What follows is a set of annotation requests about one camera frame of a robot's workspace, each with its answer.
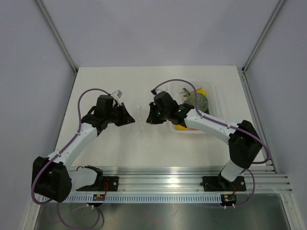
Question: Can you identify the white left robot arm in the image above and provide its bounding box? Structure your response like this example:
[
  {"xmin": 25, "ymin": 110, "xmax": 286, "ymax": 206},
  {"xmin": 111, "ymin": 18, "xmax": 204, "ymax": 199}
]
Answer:
[{"xmin": 31, "ymin": 91, "xmax": 135, "ymax": 205}]

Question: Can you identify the aluminium front rail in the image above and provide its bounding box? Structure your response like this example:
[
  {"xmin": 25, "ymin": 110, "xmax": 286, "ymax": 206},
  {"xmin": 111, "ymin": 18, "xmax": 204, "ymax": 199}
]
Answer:
[{"xmin": 32, "ymin": 169, "xmax": 293, "ymax": 194}]

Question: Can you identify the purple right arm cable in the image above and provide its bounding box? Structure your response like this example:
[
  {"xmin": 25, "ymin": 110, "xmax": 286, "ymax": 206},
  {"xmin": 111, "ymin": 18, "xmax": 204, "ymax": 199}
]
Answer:
[{"xmin": 150, "ymin": 78, "xmax": 271, "ymax": 208}]

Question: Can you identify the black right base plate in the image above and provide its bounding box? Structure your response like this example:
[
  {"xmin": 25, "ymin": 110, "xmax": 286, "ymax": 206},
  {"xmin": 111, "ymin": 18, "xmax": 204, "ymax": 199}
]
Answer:
[{"xmin": 200, "ymin": 176, "xmax": 247, "ymax": 192}]

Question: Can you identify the grey toy fish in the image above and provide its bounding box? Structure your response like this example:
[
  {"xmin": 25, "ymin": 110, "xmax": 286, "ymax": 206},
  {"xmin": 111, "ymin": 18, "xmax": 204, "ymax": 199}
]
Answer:
[{"xmin": 179, "ymin": 88, "xmax": 191, "ymax": 100}]

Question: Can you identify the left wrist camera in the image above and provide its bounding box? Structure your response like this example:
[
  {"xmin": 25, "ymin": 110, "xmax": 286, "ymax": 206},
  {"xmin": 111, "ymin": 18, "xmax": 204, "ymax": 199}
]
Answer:
[{"xmin": 112, "ymin": 90, "xmax": 122, "ymax": 98}]

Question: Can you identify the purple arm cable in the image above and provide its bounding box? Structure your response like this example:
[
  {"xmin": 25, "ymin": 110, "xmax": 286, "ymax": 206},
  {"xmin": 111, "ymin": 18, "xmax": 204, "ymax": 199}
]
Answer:
[
  {"xmin": 31, "ymin": 88, "xmax": 113, "ymax": 227},
  {"xmin": 150, "ymin": 78, "xmax": 271, "ymax": 208}
]

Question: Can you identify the right aluminium frame post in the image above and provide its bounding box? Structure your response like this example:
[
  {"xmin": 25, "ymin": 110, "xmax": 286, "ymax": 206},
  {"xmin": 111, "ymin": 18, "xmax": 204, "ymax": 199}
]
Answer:
[{"xmin": 241, "ymin": 0, "xmax": 287, "ymax": 74}]

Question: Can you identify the white slotted cable duct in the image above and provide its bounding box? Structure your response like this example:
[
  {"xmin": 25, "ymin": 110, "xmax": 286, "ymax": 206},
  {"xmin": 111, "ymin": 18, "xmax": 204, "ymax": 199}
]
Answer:
[{"xmin": 42, "ymin": 193, "xmax": 237, "ymax": 204}]

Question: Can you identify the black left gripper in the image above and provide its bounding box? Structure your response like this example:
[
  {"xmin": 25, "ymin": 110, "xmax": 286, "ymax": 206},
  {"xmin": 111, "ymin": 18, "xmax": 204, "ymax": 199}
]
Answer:
[{"xmin": 106, "ymin": 103, "xmax": 135, "ymax": 127}]

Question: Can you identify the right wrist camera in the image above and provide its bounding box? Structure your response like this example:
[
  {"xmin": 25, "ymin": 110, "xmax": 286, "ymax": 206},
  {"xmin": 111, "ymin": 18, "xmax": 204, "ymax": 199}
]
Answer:
[{"xmin": 155, "ymin": 89, "xmax": 164, "ymax": 94}]

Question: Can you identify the aluminium frame post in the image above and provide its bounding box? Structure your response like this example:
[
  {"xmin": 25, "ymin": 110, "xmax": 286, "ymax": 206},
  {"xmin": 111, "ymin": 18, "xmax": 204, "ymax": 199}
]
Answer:
[
  {"xmin": 241, "ymin": 0, "xmax": 287, "ymax": 74},
  {"xmin": 35, "ymin": 0, "xmax": 79, "ymax": 75}
]

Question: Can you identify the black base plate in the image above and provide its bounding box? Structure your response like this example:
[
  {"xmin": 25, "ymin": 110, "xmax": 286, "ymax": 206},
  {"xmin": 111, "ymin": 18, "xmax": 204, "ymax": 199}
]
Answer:
[
  {"xmin": 200, "ymin": 176, "xmax": 247, "ymax": 192},
  {"xmin": 76, "ymin": 176, "xmax": 119, "ymax": 192}
]

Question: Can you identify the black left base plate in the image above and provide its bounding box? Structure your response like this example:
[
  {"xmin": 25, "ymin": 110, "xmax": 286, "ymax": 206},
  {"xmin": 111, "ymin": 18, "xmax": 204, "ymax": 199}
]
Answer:
[{"xmin": 76, "ymin": 176, "xmax": 119, "ymax": 192}]

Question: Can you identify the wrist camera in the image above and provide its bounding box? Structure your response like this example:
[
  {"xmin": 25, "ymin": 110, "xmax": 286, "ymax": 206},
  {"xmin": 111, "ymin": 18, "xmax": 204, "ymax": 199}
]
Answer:
[
  {"xmin": 112, "ymin": 90, "xmax": 122, "ymax": 98},
  {"xmin": 155, "ymin": 89, "xmax": 164, "ymax": 94}
]

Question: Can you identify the white perforated plastic basket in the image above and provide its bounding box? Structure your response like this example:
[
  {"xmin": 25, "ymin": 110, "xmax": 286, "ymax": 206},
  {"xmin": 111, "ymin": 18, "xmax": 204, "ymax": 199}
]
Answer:
[{"xmin": 167, "ymin": 80, "xmax": 218, "ymax": 135}]

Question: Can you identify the green netted melon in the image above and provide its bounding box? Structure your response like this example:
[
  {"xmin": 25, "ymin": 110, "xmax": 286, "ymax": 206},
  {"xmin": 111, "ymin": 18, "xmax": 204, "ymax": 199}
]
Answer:
[{"xmin": 186, "ymin": 93, "xmax": 209, "ymax": 113}]

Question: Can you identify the clear zip top bag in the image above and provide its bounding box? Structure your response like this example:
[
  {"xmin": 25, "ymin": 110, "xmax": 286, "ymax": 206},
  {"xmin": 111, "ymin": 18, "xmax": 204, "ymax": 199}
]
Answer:
[{"xmin": 135, "ymin": 105, "xmax": 152, "ymax": 134}]

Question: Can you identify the yellow lemon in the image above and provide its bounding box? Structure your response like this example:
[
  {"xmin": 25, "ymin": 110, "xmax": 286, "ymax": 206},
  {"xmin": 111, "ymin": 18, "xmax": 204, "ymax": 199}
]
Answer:
[
  {"xmin": 196, "ymin": 89, "xmax": 206, "ymax": 96},
  {"xmin": 176, "ymin": 125, "xmax": 187, "ymax": 131}
]

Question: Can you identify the left aluminium frame post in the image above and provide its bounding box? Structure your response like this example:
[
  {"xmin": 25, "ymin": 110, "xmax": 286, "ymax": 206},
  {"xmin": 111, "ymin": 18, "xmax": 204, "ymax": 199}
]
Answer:
[{"xmin": 35, "ymin": 0, "xmax": 79, "ymax": 75}]

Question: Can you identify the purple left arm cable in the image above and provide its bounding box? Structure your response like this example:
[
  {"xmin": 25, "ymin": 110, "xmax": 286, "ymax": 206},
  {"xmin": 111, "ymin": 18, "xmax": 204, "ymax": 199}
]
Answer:
[{"xmin": 31, "ymin": 88, "xmax": 113, "ymax": 227}]

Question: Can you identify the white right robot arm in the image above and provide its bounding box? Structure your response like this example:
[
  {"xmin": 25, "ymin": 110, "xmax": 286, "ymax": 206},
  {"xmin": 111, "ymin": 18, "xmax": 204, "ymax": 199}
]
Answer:
[{"xmin": 146, "ymin": 90, "xmax": 262, "ymax": 191}]

